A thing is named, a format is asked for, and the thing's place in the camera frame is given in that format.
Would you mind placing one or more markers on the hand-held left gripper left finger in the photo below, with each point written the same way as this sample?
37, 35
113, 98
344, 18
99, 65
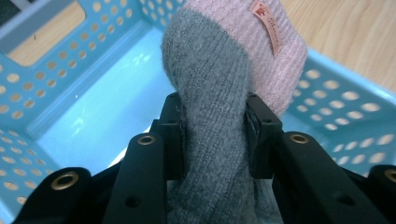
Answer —
155, 155

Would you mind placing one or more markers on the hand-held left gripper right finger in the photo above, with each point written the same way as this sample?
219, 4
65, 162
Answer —
289, 161

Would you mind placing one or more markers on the light blue perforated plastic basket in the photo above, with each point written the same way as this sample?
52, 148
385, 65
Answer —
93, 102

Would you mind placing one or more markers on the grey and pink knitted sock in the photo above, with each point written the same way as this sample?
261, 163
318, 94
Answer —
224, 102

